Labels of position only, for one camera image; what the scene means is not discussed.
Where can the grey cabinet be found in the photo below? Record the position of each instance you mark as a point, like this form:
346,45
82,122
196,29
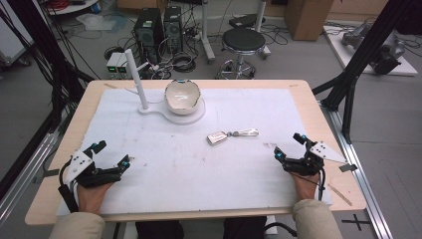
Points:
10,40

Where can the person's right hand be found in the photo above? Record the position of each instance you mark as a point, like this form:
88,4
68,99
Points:
305,186

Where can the black tape cross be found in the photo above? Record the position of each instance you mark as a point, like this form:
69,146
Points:
356,221

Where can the flat black case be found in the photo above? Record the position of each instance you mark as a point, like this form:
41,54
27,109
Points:
245,21

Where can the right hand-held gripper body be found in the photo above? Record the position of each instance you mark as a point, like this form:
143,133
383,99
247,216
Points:
326,152

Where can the black metal frame strut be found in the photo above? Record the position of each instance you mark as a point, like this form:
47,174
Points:
361,53

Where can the white ceramic bowl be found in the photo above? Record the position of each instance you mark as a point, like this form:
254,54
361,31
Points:
182,96

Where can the black tape piece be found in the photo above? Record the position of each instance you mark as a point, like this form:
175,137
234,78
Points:
348,167

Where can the brown cardboard box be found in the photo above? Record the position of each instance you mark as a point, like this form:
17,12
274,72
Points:
307,18

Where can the aluminium rail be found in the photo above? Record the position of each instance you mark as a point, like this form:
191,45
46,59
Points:
358,172
30,166

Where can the person's right leg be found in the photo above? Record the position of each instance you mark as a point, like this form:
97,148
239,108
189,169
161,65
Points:
245,228

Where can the thin wooden strip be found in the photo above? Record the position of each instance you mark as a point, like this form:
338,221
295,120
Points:
340,194

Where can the small white power supply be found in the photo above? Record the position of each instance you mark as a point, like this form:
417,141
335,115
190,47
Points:
122,65
112,64

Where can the white round table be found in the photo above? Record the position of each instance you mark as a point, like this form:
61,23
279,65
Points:
73,7

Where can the white table mat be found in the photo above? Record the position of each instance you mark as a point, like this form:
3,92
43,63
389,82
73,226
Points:
199,179

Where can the person's left hand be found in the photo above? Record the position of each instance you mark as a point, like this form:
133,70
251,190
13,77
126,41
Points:
91,197

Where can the black computer tower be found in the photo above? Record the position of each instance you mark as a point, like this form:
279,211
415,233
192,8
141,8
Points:
172,28
148,31

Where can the black round stool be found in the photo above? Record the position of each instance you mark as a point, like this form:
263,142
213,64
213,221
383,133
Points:
244,41

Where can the person's left leg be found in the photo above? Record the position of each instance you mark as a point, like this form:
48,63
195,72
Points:
159,230

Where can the clear plastic bag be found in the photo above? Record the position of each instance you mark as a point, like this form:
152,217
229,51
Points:
98,21

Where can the white desk leg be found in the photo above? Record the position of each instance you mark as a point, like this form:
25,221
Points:
262,23
206,36

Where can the white stand with post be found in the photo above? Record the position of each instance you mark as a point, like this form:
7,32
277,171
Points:
136,78

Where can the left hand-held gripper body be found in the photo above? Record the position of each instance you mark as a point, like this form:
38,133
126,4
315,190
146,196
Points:
79,166

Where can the white base board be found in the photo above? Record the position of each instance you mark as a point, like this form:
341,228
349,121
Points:
341,54

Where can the person's leg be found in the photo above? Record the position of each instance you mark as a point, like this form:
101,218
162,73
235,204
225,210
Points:
245,228
159,230

